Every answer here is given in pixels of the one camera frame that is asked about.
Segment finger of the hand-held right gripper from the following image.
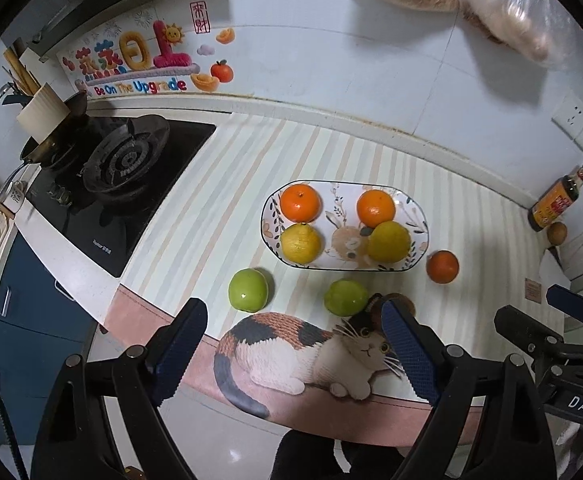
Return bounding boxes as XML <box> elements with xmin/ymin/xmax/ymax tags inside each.
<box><xmin>545</xmin><ymin>284</ymin><xmax>583</xmax><ymax>323</ymax></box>
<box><xmin>494</xmin><ymin>304</ymin><xmax>567</xmax><ymax>361</ymax></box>

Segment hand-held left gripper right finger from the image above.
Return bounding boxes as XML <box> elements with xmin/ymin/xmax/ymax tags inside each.
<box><xmin>380</xmin><ymin>296</ymin><xmax>557</xmax><ymax>480</ymax></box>

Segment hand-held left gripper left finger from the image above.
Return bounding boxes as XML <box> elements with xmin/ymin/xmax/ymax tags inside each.
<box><xmin>30</xmin><ymin>297</ymin><xmax>208</xmax><ymax>480</ymax></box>

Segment green apple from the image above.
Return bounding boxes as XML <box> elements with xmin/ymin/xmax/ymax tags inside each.
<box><xmin>228</xmin><ymin>267</ymin><xmax>272</xmax><ymax>312</ymax></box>
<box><xmin>324</xmin><ymin>279</ymin><xmax>371</xmax><ymax>317</ymax></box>

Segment orange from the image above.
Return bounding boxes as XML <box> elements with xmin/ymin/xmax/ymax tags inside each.
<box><xmin>355</xmin><ymin>188</ymin><xmax>396</xmax><ymax>229</ymax></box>
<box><xmin>426</xmin><ymin>250</ymin><xmax>459</xmax><ymax>284</ymax></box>
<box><xmin>279</xmin><ymin>184</ymin><xmax>319</xmax><ymax>223</ymax></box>

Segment oval patterned plate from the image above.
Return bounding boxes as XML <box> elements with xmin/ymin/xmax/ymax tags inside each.
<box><xmin>262</xmin><ymin>180</ymin><xmax>429</xmax><ymax>272</ymax></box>

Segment dark sauce bottle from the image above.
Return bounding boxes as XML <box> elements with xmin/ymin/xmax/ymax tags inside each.
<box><xmin>528</xmin><ymin>161</ymin><xmax>583</xmax><ymax>233</ymax></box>

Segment yellow lemon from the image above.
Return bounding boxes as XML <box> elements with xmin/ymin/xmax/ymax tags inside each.
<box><xmin>280</xmin><ymin>223</ymin><xmax>322</xmax><ymax>267</ymax></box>
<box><xmin>367</xmin><ymin>221</ymin><xmax>412</xmax><ymax>264</ymax></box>

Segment blue cabinet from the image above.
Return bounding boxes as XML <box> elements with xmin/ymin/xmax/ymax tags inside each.
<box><xmin>0</xmin><ymin>232</ymin><xmax>97</xmax><ymax>447</ymax></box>

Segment black gas stove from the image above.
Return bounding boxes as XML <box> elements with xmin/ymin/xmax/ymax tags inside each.
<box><xmin>24</xmin><ymin>115</ymin><xmax>217</xmax><ymax>279</ymax></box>

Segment striped cat print mat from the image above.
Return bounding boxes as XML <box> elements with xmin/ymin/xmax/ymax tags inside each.
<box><xmin>104</xmin><ymin>120</ymin><xmax>572</xmax><ymax>448</ymax></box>

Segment white mug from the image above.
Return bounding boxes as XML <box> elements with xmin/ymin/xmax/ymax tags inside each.
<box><xmin>2</xmin><ymin>182</ymin><xmax>28</xmax><ymax>214</ymax></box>

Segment dark wok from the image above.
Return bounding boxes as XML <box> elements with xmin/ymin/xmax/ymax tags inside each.
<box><xmin>19</xmin><ymin>90</ymin><xmax>90</xmax><ymax>166</ymax></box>

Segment cream ribbed cup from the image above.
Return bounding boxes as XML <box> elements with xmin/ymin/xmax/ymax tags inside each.
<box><xmin>16</xmin><ymin>82</ymin><xmax>72</xmax><ymax>139</ymax></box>

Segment clear plastic bag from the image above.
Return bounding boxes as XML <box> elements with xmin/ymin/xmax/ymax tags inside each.
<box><xmin>316</xmin><ymin>0</ymin><xmax>572</xmax><ymax>72</ymax></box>

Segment colourful wall sticker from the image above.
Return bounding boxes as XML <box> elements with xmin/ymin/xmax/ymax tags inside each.
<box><xmin>60</xmin><ymin>19</ymin><xmax>236</xmax><ymax>99</ymax></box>

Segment red seal wall sticker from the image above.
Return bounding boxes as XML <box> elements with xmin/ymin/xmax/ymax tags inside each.
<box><xmin>190</xmin><ymin>2</ymin><xmax>213</xmax><ymax>35</ymax></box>

